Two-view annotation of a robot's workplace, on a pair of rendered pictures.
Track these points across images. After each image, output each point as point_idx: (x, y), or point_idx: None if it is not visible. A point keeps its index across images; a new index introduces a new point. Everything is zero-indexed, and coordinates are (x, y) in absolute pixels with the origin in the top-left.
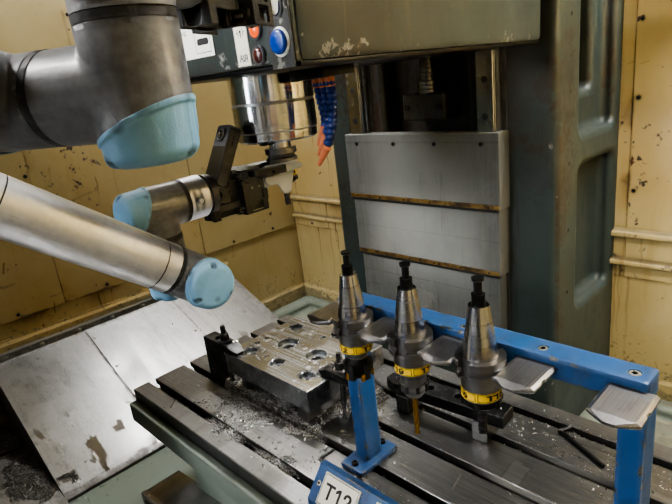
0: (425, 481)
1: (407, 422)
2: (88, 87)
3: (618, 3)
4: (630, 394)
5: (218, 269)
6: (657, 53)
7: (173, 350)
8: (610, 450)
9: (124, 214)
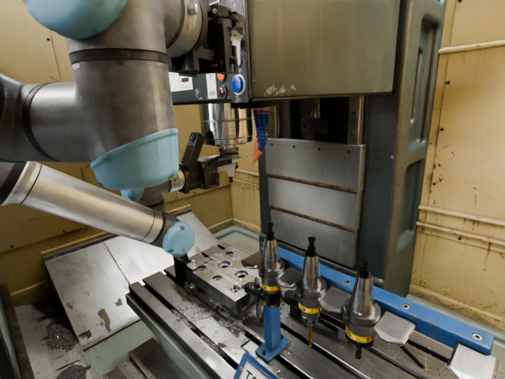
0: (309, 369)
1: (296, 322)
2: (83, 119)
3: (433, 73)
4: (476, 355)
5: (185, 230)
6: (455, 104)
7: (155, 256)
8: (426, 354)
9: None
